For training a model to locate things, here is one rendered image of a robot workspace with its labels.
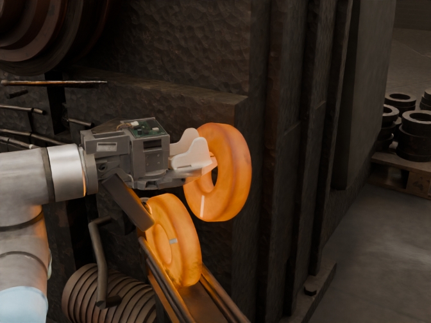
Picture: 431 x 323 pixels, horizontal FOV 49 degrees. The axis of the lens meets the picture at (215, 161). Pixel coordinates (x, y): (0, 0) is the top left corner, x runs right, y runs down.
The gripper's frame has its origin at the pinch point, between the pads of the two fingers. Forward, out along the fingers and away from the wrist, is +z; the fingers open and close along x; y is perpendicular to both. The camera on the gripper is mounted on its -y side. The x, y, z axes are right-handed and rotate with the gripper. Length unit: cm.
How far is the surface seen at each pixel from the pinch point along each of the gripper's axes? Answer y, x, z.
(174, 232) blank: -8.0, -5.0, -8.5
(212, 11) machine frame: 18.4, 23.9, 9.0
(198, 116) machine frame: -0.7, 20.1, 5.1
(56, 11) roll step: 17.7, 32.5, -18.0
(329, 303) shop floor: -83, 36, 62
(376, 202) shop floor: -83, 83, 122
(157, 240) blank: -14.5, 2.6, -8.9
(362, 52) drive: -3, 60, 78
